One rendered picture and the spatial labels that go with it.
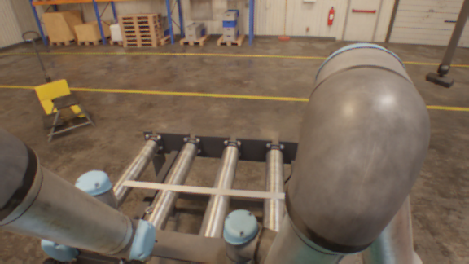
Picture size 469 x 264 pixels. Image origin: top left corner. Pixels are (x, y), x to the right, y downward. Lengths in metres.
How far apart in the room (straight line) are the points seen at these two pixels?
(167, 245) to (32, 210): 0.61
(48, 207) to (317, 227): 0.28
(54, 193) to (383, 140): 0.34
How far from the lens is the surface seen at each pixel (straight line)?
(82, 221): 0.39
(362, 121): 0.21
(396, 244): 0.46
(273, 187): 1.38
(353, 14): 9.87
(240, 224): 0.57
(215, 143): 1.74
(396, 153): 0.21
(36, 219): 0.34
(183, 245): 0.87
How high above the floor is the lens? 1.90
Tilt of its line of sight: 30 degrees down
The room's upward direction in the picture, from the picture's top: 1 degrees counter-clockwise
